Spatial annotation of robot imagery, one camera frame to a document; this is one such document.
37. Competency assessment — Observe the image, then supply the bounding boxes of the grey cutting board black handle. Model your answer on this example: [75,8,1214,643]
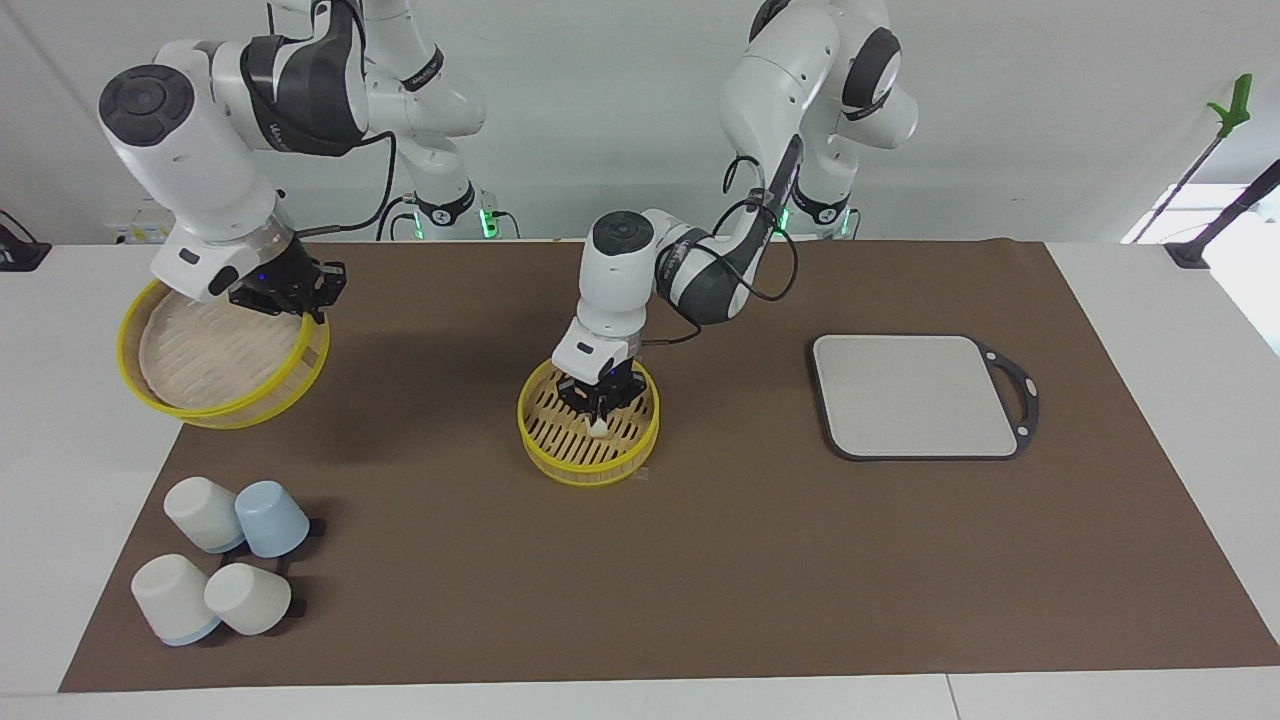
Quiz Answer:
[811,334,1042,462]

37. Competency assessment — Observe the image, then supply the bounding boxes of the black angled stand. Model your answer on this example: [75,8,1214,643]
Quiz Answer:
[1165,158,1280,269]

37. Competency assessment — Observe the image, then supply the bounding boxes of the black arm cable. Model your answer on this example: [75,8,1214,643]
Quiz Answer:
[640,150,802,347]
[294,130,399,240]

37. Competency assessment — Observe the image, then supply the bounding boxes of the light blue plastic cup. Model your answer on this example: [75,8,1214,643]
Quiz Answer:
[234,481,310,559]

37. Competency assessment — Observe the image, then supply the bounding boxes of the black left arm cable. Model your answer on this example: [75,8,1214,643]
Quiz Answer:
[640,150,802,347]

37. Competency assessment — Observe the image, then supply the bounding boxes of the yellow rimmed bamboo steamer basket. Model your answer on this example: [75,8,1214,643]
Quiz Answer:
[516,357,662,489]

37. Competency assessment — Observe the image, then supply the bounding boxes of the white box yellow label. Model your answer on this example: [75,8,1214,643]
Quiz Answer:
[114,205,173,247]

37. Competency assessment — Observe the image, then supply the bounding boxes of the black base power cable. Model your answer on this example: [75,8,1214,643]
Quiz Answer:
[376,195,421,242]

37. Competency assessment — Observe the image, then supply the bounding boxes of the yellow rimmed bamboo steamer lid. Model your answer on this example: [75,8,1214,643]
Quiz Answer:
[117,278,332,431]

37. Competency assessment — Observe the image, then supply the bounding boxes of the black clamp device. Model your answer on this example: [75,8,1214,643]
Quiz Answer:
[0,209,52,273]

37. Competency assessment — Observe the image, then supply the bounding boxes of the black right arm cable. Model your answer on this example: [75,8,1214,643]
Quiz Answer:
[294,130,399,240]

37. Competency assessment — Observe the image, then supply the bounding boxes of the brown table mat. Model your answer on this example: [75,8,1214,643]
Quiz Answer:
[58,238,1280,693]

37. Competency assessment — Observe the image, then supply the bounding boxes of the white plastic cup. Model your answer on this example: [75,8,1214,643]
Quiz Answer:
[204,563,293,636]
[130,554,222,647]
[163,477,247,554]

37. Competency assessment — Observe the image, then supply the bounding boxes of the black cup rack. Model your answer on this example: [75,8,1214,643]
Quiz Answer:
[205,517,328,646]

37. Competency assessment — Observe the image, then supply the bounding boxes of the green tipped thin pole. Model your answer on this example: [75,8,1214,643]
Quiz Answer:
[1130,73,1254,244]

